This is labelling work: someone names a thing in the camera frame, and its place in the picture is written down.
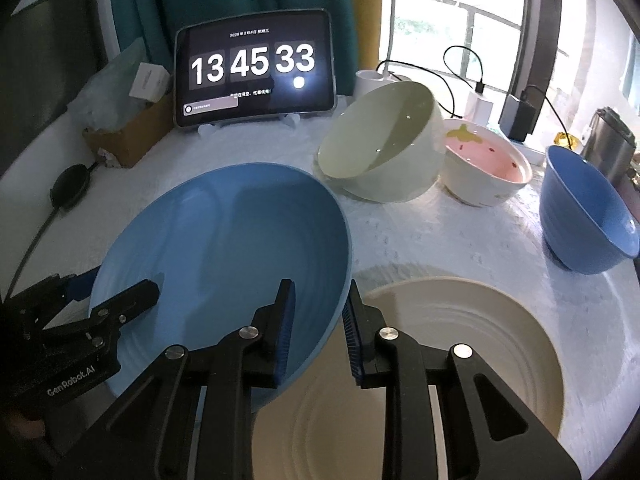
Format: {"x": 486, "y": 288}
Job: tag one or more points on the cardboard box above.
{"x": 135, "y": 145}

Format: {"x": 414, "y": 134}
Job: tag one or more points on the steel tumbler with black lid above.
{"x": 607, "y": 150}

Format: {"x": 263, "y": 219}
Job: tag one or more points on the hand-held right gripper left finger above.
{"x": 283, "y": 332}

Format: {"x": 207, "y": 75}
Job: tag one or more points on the small white box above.
{"x": 147, "y": 82}

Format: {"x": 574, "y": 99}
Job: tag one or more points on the clear tablet stand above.
{"x": 207, "y": 129}

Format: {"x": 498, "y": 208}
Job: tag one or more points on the black round pad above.
{"x": 70, "y": 185}

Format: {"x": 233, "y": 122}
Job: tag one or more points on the balcony railing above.
{"x": 470, "y": 35}

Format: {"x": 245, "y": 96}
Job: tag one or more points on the clear plastic bag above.
{"x": 107, "y": 90}

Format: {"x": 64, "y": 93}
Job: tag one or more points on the light blue plate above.
{"x": 225, "y": 240}

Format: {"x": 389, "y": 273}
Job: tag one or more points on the cream ribbed plate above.
{"x": 475, "y": 320}

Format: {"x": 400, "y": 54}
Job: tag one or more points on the white power strip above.
{"x": 532, "y": 154}

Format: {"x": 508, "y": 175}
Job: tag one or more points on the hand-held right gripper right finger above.
{"x": 352, "y": 340}

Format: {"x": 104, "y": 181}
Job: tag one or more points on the pink strawberry bowl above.
{"x": 480, "y": 185}

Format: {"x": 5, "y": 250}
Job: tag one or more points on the dark window post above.
{"x": 545, "y": 20}

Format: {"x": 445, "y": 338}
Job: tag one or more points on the yellow packet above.
{"x": 567, "y": 139}

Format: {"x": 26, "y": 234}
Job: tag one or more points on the white charger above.
{"x": 479, "y": 106}

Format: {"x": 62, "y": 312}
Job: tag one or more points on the tablet with clock display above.
{"x": 250, "y": 60}

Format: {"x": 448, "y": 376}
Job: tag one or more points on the white mug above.
{"x": 367, "y": 82}

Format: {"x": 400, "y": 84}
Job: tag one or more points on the black charger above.
{"x": 517, "y": 117}

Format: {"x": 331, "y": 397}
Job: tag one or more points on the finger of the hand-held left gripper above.
{"x": 82, "y": 284}
{"x": 132, "y": 300}

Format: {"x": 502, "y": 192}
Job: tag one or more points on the yellow curtain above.
{"x": 387, "y": 25}

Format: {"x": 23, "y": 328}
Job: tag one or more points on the blue bowl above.
{"x": 575, "y": 220}

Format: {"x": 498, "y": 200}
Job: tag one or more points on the cream bowl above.
{"x": 380, "y": 130}

